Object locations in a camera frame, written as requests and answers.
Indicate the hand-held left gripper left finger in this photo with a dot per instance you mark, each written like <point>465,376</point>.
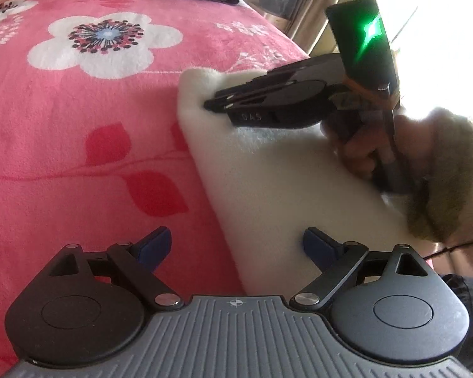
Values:
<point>157,246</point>

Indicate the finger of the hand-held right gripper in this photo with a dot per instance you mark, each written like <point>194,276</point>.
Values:
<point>244,89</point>
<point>236,104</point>

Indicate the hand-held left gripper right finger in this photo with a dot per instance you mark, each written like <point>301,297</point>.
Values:
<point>317,246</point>

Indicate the cream white knit sweater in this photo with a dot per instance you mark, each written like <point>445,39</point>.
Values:
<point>268,189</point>

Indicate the person's right hand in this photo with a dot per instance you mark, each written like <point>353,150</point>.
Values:
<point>354,157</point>

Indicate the beige curtain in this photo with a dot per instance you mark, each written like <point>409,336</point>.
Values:
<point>327,4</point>

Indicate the pink floral blanket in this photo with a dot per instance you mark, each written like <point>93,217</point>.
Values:
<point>63,145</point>

